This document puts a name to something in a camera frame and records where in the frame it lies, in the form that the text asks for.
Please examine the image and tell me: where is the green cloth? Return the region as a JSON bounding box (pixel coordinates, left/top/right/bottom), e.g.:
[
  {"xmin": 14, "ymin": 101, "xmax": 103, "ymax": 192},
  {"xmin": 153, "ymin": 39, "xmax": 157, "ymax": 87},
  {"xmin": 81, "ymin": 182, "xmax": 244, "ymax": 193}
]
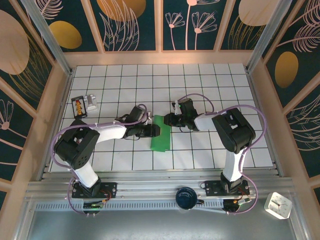
[{"xmin": 150, "ymin": 114, "xmax": 171, "ymax": 153}]

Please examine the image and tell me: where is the white square clock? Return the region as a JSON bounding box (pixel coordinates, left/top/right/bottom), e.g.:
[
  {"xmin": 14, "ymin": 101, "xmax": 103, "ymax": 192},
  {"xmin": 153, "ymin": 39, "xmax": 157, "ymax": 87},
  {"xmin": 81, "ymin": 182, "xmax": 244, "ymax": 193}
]
[{"xmin": 264, "ymin": 191, "xmax": 293, "ymax": 220}]

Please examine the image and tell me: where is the white plastic holder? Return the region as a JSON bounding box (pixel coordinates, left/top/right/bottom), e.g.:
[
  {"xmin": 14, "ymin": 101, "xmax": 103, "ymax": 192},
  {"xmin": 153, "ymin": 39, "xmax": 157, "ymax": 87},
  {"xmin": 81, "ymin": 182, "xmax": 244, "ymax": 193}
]
[{"xmin": 83, "ymin": 94, "xmax": 99, "ymax": 112}]

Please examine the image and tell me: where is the black box with orange screws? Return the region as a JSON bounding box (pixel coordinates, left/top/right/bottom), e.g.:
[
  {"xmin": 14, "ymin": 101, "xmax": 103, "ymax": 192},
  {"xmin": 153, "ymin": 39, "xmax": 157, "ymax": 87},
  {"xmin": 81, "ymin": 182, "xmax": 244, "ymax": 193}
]
[{"xmin": 71, "ymin": 95, "xmax": 88, "ymax": 119}]

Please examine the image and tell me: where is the dark blue cup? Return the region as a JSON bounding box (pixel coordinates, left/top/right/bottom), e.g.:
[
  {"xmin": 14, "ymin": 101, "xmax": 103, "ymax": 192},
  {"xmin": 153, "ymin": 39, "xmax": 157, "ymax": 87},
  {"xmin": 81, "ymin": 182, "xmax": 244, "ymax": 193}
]
[{"xmin": 174, "ymin": 186, "xmax": 205, "ymax": 211}]

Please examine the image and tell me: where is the small circuit board with LED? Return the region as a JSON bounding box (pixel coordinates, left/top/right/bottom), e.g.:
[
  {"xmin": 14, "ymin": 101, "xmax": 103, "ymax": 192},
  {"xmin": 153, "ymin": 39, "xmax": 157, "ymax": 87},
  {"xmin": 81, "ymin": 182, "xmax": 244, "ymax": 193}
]
[
  {"xmin": 223, "ymin": 197, "xmax": 252, "ymax": 213},
  {"xmin": 82, "ymin": 199, "xmax": 106, "ymax": 213}
]

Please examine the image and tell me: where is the aluminium front rail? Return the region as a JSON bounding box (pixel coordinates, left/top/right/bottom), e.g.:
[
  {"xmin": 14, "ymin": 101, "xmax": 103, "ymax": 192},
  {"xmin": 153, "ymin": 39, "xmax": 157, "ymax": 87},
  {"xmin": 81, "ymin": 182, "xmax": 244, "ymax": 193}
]
[{"xmin": 24, "ymin": 172, "xmax": 302, "ymax": 210}]

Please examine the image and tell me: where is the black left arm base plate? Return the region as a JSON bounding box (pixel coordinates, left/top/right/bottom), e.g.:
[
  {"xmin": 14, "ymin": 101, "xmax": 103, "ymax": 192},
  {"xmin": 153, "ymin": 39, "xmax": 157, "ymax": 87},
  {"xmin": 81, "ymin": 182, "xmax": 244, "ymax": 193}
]
[{"xmin": 71, "ymin": 181, "xmax": 118, "ymax": 199}]

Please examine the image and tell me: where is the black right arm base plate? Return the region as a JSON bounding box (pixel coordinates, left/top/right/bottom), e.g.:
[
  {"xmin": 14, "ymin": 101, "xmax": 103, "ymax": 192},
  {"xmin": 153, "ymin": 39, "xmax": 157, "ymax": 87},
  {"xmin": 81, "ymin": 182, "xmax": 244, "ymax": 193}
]
[{"xmin": 204, "ymin": 179, "xmax": 250, "ymax": 197}]

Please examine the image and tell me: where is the aluminium side rail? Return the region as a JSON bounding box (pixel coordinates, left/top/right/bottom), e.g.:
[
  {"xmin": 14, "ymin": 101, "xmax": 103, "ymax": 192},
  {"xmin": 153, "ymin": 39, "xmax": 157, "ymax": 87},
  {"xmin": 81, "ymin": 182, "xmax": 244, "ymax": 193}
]
[
  {"xmin": 246, "ymin": 71, "xmax": 286, "ymax": 178},
  {"xmin": 37, "ymin": 71, "xmax": 75, "ymax": 181}
]

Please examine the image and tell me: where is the slotted grey cable duct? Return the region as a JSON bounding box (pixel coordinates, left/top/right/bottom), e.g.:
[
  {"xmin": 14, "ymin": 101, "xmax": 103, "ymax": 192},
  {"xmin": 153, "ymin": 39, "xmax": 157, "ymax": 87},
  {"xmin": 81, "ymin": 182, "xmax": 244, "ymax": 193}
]
[{"xmin": 34, "ymin": 201, "xmax": 226, "ymax": 213}]

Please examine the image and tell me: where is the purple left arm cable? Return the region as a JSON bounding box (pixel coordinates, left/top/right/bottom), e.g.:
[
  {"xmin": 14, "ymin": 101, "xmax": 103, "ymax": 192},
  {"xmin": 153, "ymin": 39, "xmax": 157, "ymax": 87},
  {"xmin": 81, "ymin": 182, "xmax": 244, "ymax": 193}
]
[{"xmin": 51, "ymin": 103, "xmax": 151, "ymax": 217}]

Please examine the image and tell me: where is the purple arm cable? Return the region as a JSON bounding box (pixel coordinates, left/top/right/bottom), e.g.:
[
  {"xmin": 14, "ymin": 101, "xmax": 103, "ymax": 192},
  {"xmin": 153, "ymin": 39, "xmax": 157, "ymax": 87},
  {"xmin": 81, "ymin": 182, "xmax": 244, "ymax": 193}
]
[
  {"xmin": 178, "ymin": 93, "xmax": 267, "ymax": 216},
  {"xmin": 51, "ymin": 103, "xmax": 151, "ymax": 217}
]

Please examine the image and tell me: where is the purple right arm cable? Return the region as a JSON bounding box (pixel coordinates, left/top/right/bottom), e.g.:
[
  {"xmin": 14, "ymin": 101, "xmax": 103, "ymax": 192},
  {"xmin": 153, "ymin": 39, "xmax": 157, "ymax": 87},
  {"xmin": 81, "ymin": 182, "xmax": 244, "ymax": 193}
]
[{"xmin": 178, "ymin": 93, "xmax": 267, "ymax": 216}]

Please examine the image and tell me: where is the aluminium corner post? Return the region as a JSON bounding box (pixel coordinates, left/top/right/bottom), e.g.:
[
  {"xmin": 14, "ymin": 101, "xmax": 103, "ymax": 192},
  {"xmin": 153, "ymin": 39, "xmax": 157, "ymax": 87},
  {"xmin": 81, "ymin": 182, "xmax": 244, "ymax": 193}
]
[
  {"xmin": 245, "ymin": 0, "xmax": 302, "ymax": 74},
  {"xmin": 19, "ymin": 0, "xmax": 75, "ymax": 76}
]

